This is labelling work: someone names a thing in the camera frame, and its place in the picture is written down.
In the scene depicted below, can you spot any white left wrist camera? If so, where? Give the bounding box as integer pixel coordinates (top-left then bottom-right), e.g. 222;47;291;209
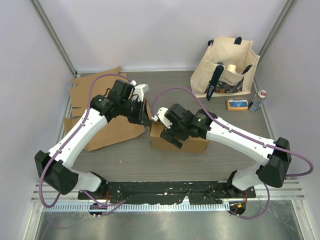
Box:
131;84;149;102

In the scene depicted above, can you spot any silver blue energy drink can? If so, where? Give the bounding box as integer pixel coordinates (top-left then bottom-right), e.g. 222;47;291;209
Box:
248;90;267;112

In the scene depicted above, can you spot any spare cardboard sheet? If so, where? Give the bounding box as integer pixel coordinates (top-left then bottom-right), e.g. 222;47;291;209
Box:
63;66;145;152

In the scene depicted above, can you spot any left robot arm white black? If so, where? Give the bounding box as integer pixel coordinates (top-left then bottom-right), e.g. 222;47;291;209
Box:
34;79;151;200

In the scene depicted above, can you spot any beige canvas tote bag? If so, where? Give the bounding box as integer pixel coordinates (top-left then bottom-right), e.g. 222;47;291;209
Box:
190;36;260;101

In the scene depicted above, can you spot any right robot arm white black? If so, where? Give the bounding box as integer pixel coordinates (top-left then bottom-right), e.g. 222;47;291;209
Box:
152;103;292;198

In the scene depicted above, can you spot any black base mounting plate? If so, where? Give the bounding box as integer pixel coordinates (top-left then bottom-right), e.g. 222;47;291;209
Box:
78;181;256;205

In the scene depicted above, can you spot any orange blue small box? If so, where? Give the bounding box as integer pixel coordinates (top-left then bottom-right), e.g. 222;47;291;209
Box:
226;97;249;111

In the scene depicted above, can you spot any slotted aluminium cable duct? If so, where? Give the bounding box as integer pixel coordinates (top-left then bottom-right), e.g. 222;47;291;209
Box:
42;201;230;213

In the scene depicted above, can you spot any beige paper roll in bag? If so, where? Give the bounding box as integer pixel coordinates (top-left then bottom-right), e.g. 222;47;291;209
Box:
227;64;237;74

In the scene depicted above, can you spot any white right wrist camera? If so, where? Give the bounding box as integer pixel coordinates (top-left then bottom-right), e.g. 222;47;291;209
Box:
151;107;173;129

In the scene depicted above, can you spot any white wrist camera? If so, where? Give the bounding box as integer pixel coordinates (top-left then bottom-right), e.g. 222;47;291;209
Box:
151;107;173;129
131;84;149;102

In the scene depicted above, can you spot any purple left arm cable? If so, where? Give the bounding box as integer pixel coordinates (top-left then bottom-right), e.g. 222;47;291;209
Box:
38;73;137;216

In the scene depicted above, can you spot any brown cardboard box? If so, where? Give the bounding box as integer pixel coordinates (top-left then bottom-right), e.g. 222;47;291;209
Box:
149;122;211;154

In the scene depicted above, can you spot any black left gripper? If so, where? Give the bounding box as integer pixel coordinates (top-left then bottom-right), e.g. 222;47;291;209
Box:
120;98;152;127

